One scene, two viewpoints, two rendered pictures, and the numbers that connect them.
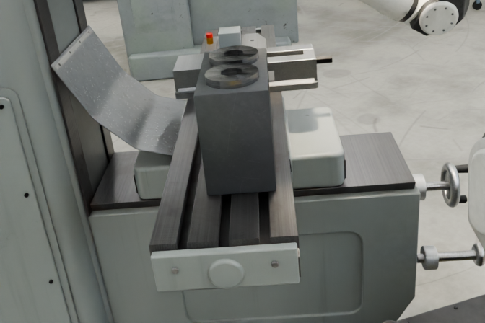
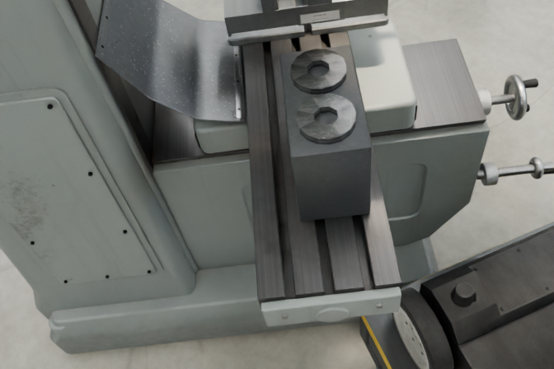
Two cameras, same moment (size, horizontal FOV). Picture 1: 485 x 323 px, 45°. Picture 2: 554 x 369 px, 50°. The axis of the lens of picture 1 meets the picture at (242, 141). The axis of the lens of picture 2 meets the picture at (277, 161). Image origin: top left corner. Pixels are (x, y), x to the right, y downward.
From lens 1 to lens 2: 50 cm
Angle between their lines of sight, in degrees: 27
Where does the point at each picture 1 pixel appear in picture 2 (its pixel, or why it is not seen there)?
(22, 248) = (92, 211)
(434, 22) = not seen: outside the picture
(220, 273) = (327, 315)
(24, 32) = (61, 30)
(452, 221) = (493, 62)
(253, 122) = (353, 170)
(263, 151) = (361, 189)
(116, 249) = (183, 193)
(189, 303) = not seen: hidden behind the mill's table
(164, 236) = (270, 286)
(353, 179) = (421, 116)
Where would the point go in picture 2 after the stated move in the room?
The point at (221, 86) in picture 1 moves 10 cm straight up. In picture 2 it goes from (319, 142) to (316, 96)
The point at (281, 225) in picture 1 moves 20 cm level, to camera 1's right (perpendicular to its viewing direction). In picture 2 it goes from (383, 267) to (507, 245)
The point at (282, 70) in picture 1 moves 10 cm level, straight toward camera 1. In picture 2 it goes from (349, 8) to (355, 40)
